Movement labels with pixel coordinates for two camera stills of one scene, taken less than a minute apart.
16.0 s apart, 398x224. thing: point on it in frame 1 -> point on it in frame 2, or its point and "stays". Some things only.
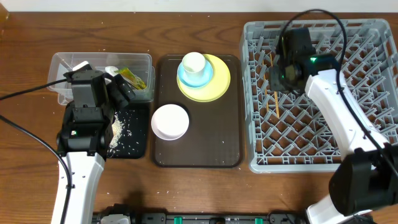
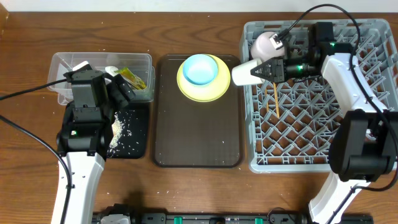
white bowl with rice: [170, 122] -> [263, 50]
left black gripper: [86, 75] stays
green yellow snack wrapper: [132, 78] stays
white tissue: [111, 70] stays
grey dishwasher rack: [286, 132] stays
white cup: [193, 65] -> [241, 74]
